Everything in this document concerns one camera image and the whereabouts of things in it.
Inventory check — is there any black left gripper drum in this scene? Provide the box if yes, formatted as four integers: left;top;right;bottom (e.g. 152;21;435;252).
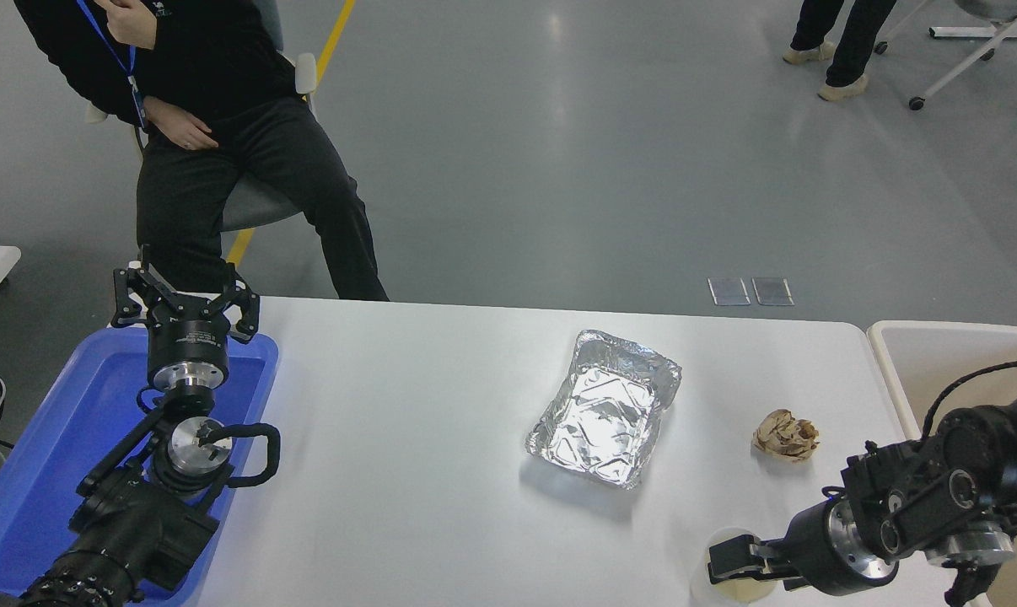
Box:
146;303;231;372

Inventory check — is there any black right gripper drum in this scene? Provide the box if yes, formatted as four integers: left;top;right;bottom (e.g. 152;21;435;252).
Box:
780;497;853;597

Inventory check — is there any white paper cup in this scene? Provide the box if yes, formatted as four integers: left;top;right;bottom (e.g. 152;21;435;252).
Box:
690;527;783;606

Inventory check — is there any seated person's right hand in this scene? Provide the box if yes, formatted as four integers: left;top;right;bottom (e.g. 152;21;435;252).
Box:
143;97;220;151

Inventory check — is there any seated person's left hand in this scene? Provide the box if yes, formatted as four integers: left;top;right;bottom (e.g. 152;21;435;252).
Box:
95;0;157;50

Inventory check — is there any crumpled tan paper ball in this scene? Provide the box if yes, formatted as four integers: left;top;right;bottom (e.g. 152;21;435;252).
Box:
752;409;821;463

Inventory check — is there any grey office chair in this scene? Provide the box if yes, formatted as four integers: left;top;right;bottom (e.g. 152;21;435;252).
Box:
85;0;319;234

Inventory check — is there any blue plastic tray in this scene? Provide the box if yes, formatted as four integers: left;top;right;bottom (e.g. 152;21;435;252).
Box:
0;327;280;607

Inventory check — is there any crumpled foil tray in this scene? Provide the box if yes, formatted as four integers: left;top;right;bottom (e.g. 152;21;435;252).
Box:
525;329;683;491

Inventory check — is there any large pale bin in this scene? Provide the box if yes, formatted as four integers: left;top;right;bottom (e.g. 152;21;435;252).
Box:
866;320;1017;607

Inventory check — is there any seated person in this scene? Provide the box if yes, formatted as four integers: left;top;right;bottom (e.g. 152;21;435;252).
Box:
13;0;390;302

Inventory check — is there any metal floor plate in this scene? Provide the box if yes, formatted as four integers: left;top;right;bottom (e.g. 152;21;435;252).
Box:
751;277;794;306
708;277;751;306

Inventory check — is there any standing person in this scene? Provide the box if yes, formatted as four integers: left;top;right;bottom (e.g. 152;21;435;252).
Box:
783;0;898;102

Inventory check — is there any white wheeled chair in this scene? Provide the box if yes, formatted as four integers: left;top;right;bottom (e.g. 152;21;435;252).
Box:
874;0;1017;113

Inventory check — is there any blue lanyard with badge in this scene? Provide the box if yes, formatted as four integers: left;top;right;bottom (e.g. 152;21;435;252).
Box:
76;0;149;129

